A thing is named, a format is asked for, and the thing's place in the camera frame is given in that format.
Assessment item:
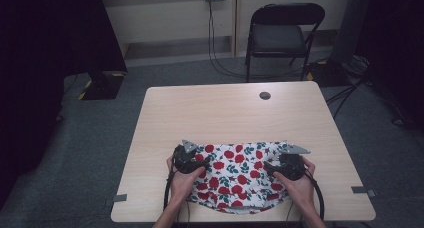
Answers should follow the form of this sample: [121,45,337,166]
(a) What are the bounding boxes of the black folding chair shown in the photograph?
[244,2,326,84]

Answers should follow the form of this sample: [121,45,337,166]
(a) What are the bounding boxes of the person's right hand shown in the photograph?
[272,156,316,210]

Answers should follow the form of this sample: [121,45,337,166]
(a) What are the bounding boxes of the left gripper thick black cable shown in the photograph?
[162,169,177,212]

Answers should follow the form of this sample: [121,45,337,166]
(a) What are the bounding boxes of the right gripper thin black cord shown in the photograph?
[283,201,304,228]

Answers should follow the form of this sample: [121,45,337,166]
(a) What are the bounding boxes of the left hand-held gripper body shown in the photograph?
[171,139,207,175]

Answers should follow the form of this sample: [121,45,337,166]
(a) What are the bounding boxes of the white shirt with red flowers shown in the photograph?
[185,140,295,216]

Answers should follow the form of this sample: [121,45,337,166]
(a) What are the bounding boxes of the person's left hand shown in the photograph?
[166,154,207,204]

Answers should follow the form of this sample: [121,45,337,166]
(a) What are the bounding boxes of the right gripper thick black cable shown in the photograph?
[302,170,326,221]

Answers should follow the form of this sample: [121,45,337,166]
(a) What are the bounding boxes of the bundle of black floor cables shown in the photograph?
[325,54,373,120]

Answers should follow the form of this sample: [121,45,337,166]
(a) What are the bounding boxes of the black curtain beside grey drape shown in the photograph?
[355,0,424,127]

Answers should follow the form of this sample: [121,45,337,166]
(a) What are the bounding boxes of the gripper thin black cord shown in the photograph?
[283,201,304,228]
[175,201,192,228]

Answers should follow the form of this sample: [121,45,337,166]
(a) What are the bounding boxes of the grey drape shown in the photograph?
[327,0,368,66]

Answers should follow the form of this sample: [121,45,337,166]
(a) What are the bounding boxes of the left gripper thin black cord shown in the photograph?
[175,201,192,228]

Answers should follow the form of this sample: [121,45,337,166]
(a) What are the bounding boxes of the large black curtain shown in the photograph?
[0,0,128,210]

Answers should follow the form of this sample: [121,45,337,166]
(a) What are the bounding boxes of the black floor box yellow tape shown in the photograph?
[304,59,352,88]

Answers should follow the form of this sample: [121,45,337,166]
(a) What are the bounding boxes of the black stand base yellow tape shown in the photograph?
[77,70,127,101]

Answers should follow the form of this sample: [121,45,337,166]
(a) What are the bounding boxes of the gripper thick black cable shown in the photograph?
[302,170,326,221]
[162,169,177,212]

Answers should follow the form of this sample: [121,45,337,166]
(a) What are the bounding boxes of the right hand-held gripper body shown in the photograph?
[277,143,312,182]

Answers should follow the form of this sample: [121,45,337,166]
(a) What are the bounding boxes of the black cable from wall socket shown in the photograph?
[206,0,305,80]

